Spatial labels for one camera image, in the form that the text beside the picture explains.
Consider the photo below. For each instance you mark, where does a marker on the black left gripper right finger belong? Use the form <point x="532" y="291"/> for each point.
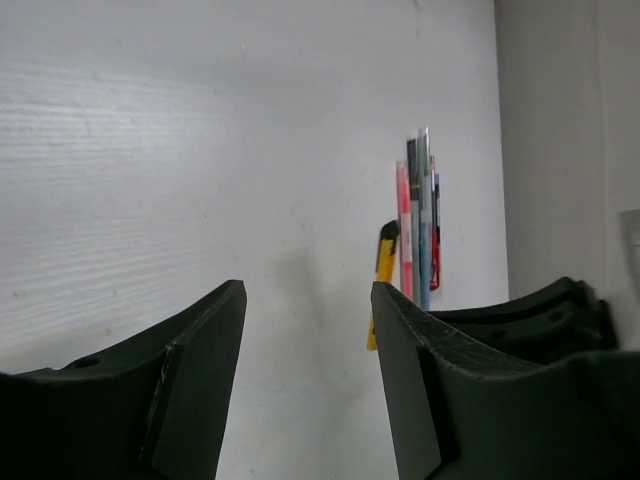
<point x="459" y="409"/>

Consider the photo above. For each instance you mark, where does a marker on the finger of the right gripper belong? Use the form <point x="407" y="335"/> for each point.
<point x="547" y="338"/>
<point x="577" y="293"/>

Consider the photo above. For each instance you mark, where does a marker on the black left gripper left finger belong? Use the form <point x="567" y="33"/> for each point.
<point x="153" y="406"/>

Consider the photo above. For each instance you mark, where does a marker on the red gel pen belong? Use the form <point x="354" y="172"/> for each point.
<point x="435" y="248"/>

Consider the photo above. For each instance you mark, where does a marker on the purple gel pen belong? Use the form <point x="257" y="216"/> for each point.
<point x="436" y="206"/>

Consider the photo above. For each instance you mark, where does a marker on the yellow utility knife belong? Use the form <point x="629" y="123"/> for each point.
<point x="386" y="252"/>

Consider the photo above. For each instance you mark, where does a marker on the pink gel pen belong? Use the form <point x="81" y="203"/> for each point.
<point x="404" y="220"/>

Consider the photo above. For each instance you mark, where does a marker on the grey green gel pen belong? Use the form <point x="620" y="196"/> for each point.
<point x="412" y="168"/>

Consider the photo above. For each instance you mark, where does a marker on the light blue gel pen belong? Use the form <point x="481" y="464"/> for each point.
<point x="425" y="216"/>

